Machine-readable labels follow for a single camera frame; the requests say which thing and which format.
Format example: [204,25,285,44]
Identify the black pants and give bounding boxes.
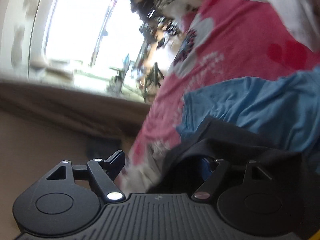
[149,118,319,239]

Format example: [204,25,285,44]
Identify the folding stool on balcony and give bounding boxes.
[142,62,164,102]

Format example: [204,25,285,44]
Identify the wheelchair loaded with clothes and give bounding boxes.
[129,0,198,48]

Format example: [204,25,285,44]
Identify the brown curtain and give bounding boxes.
[0,82,151,140]

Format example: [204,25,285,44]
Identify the light blue crumpled garment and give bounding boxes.
[176,67,319,163]

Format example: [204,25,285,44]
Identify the pink floral bedspread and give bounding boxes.
[118,0,319,194]

